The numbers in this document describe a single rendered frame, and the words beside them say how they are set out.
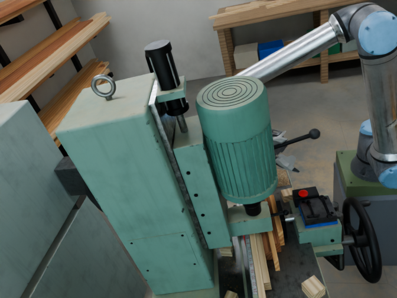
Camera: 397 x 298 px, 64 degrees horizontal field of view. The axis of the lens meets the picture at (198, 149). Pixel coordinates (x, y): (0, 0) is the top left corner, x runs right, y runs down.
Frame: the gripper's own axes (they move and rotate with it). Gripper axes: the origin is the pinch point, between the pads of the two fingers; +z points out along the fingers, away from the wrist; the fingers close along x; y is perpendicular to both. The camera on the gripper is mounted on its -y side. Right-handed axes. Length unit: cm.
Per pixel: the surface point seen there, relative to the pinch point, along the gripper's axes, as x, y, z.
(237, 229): 7.2, -28.1, -3.4
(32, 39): -49, 7, -321
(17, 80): -37, -37, -222
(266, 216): 5.9, -20.2, 2.8
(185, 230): -7.6, -41.3, -4.7
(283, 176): 18.8, 3.8, -13.7
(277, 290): 19.0, -33.6, 13.2
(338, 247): 26.4, -9.2, 16.3
